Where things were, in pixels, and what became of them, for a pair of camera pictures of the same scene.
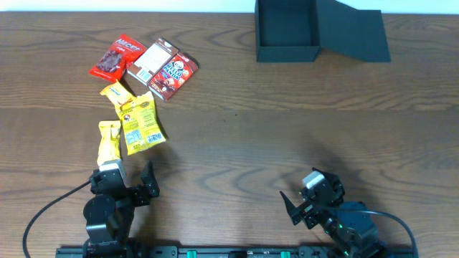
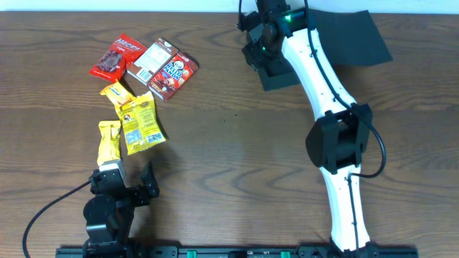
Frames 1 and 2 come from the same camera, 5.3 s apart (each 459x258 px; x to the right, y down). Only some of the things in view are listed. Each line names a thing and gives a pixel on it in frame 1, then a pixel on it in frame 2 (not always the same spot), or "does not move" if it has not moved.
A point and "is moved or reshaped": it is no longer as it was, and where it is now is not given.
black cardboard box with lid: x=297 y=31 is moved or reshaped
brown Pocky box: x=150 y=64 does not move
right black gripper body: x=308 y=215 to x=260 y=53
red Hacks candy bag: x=113 y=63 does not move
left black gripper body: x=138 y=198 does not move
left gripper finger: x=149 y=179 does not move
